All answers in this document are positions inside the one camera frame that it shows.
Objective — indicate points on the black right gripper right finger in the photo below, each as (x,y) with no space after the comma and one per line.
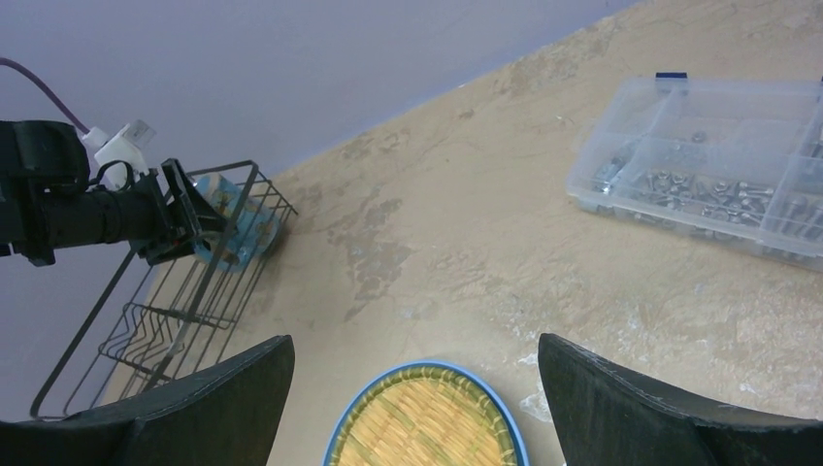
(607,414)

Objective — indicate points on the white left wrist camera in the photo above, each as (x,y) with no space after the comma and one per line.
(125,147)

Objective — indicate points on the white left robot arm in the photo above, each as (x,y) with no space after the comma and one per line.
(42,156)

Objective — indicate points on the black wire dish rack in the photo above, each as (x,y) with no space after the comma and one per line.
(154,324)

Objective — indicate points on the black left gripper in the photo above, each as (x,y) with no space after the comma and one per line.
(138,215)

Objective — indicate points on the blue plate with bamboo pattern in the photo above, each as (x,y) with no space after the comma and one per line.
(426,412)

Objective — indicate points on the clear plastic screw box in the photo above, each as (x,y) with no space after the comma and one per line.
(734,162)

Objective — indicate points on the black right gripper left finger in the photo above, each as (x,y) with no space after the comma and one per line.
(228,414)

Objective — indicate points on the blue butterfly mug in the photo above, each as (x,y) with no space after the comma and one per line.
(256,226)

